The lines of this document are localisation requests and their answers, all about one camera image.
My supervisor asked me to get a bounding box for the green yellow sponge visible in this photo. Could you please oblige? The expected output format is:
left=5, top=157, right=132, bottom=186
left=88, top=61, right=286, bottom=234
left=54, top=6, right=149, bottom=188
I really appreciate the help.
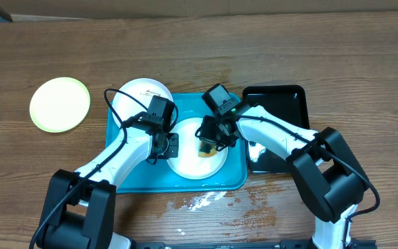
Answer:
left=198, top=141, right=218, bottom=158

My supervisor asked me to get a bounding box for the white plate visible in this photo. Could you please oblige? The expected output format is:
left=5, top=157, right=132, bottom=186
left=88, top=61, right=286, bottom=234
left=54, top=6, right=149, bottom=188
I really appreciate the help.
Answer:
left=167, top=118, right=228, bottom=180
left=111, top=77, right=174, bottom=129

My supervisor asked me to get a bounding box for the yellow-green rimmed plate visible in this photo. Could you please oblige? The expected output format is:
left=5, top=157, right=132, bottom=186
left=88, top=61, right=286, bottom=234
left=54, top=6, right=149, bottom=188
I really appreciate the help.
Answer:
left=29, top=77, right=91, bottom=133

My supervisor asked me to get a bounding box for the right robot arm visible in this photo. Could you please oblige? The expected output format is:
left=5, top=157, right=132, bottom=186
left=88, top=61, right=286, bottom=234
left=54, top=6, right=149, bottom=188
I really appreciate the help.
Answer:
left=195, top=84, right=376, bottom=248

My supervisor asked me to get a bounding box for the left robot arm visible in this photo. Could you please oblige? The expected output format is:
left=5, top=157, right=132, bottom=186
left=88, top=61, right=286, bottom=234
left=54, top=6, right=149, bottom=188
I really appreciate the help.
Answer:
left=29, top=95, right=177, bottom=248

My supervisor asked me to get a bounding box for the teal plastic tray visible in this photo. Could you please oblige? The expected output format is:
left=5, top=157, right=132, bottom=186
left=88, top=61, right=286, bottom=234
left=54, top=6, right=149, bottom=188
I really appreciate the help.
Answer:
left=105, top=93, right=248, bottom=194

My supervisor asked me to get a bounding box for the black rectangular tray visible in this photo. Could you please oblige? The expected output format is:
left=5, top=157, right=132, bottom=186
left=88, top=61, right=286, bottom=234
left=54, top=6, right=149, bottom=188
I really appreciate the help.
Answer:
left=243, top=85, right=310, bottom=174

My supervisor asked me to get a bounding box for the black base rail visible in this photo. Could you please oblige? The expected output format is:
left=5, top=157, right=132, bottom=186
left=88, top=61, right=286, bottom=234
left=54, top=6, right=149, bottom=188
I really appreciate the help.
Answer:
left=129, top=239, right=378, bottom=249

